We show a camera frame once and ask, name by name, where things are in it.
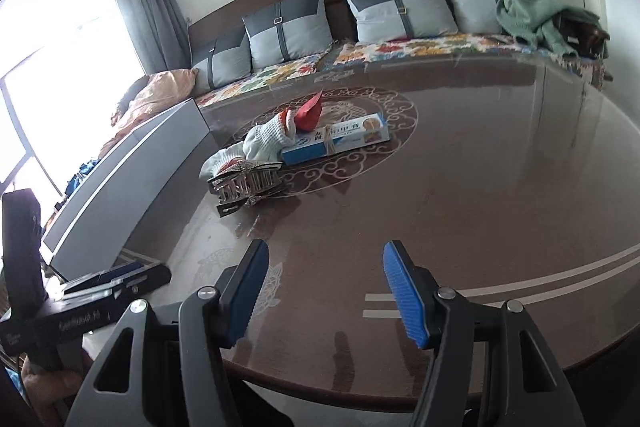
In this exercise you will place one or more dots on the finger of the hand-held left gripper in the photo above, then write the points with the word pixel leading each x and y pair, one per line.
pixel 22 247
pixel 120 278

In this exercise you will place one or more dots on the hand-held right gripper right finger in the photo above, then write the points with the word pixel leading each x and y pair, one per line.
pixel 405 294

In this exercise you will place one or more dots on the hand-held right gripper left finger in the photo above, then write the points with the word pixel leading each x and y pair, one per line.
pixel 247 294

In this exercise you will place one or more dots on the white cardboard box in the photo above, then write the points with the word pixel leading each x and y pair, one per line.
pixel 115 187

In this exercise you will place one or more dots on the small rhinestone hair clip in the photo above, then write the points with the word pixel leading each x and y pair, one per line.
pixel 255 199

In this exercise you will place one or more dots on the large rhinestone hair clip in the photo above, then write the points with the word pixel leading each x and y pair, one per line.
pixel 247 183

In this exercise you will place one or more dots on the white knit glove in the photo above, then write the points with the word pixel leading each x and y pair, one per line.
pixel 220 159
pixel 265 139

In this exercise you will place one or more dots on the long blue carton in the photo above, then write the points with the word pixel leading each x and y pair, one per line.
pixel 340 137

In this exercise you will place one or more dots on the person's left hand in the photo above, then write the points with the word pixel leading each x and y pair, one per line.
pixel 40 389

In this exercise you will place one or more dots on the blue clothes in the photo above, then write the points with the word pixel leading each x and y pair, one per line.
pixel 82 172

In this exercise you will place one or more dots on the pink quilt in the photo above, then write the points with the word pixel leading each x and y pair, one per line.
pixel 150 102

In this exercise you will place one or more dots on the window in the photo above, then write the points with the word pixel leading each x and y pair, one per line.
pixel 55 57

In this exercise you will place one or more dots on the grey two-tone pillow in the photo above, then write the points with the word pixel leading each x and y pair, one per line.
pixel 287 29
pixel 480 4
pixel 220 59
pixel 400 9

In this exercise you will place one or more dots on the floral sofa cover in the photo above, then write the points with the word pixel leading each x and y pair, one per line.
pixel 350 54

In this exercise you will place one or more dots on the green knit blanket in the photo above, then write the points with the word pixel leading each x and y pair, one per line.
pixel 540 19

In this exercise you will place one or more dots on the dark brown bag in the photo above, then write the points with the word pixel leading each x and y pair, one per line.
pixel 582 34

